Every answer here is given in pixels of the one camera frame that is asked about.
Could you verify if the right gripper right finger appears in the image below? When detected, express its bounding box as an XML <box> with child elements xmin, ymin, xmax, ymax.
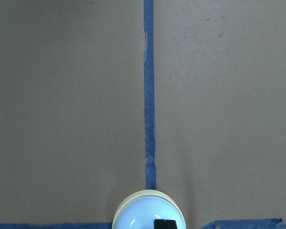
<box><xmin>165</xmin><ymin>219</ymin><xmax>176</xmax><ymax>229</ymax></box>

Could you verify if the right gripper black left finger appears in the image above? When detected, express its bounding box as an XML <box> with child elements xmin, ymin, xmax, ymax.
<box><xmin>153</xmin><ymin>219</ymin><xmax>165</xmax><ymax>229</ymax></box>

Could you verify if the blue white call bell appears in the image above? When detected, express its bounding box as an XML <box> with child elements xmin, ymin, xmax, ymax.
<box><xmin>112</xmin><ymin>189</ymin><xmax>187</xmax><ymax>229</ymax></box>

